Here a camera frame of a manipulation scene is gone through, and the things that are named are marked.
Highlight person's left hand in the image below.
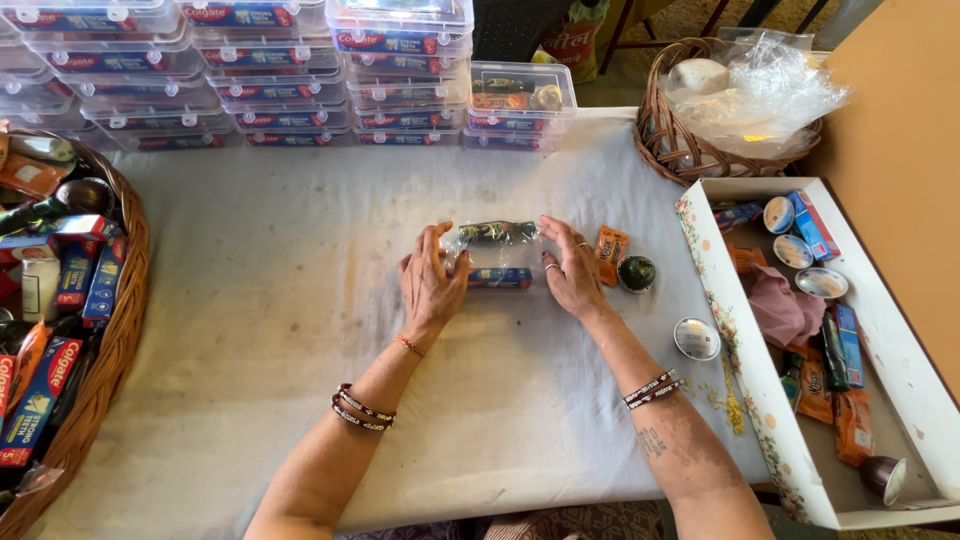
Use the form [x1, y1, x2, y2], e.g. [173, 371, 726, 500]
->
[397, 220, 474, 339]

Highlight person's right hand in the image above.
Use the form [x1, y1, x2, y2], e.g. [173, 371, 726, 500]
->
[537, 215, 613, 323]

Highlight clear plastic box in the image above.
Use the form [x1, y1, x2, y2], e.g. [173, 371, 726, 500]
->
[441, 219, 543, 292]

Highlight orange sachet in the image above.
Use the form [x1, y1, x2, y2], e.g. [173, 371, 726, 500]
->
[725, 243, 768, 273]
[833, 389, 876, 468]
[6, 321, 54, 410]
[793, 343, 835, 426]
[0, 153, 70, 201]
[595, 225, 630, 287]

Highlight green coffee capsule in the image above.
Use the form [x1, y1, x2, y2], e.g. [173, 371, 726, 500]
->
[616, 255, 658, 294]

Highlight blue red toothpaste box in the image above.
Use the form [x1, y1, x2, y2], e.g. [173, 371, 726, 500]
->
[55, 238, 96, 310]
[81, 234, 129, 329]
[711, 200, 765, 233]
[51, 214, 122, 243]
[465, 267, 534, 291]
[0, 336, 84, 468]
[785, 189, 842, 262]
[833, 303, 866, 390]

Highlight green black packet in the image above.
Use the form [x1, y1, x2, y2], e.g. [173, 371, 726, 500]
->
[458, 220, 539, 243]

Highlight white tablecloth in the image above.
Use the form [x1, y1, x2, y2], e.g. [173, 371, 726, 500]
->
[21, 107, 775, 540]

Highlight beaded bangles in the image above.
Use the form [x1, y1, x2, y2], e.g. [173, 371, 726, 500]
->
[621, 368, 686, 411]
[331, 383, 398, 433]

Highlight silver foil coffee capsule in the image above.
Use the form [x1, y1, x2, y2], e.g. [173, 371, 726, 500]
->
[794, 267, 850, 300]
[672, 316, 723, 363]
[762, 195, 797, 236]
[771, 234, 816, 270]

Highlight white floral carton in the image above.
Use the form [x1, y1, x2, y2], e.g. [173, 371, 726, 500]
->
[674, 176, 960, 531]

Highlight scattered yellow grains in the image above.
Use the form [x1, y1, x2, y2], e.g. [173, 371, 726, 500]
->
[684, 356, 748, 437]

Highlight pink cloth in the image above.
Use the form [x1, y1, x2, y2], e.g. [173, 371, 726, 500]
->
[747, 263, 827, 348]

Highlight small green bottle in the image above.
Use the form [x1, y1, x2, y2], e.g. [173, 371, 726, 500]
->
[779, 351, 804, 411]

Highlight white round lump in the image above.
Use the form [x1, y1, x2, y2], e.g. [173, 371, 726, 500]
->
[666, 57, 731, 98]

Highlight red green printed bag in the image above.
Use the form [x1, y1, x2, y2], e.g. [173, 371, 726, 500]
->
[531, 0, 611, 84]

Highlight person's patterned clothing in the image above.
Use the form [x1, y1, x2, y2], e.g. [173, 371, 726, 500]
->
[336, 499, 666, 540]

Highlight clear plastic bags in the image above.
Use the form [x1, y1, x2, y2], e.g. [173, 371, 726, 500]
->
[659, 27, 853, 162]

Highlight black plastic chair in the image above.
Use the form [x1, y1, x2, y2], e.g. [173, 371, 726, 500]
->
[471, 0, 580, 63]

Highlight dark green tube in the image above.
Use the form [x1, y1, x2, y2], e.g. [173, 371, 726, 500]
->
[819, 310, 851, 393]

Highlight stack of clear plastic boxes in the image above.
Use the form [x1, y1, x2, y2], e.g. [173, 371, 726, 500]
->
[0, 0, 579, 153]

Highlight wooden chair legs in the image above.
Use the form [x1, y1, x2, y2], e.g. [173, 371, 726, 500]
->
[598, 0, 785, 55]

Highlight large wicker basket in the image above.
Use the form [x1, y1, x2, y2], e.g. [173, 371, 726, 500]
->
[0, 129, 151, 540]

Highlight brown coffee capsule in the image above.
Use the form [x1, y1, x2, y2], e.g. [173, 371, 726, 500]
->
[55, 177, 116, 219]
[858, 455, 909, 507]

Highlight white jar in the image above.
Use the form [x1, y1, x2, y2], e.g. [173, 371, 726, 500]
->
[20, 256, 62, 324]

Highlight round wicker basket with handle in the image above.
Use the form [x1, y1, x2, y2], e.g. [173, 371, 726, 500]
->
[633, 36, 824, 188]

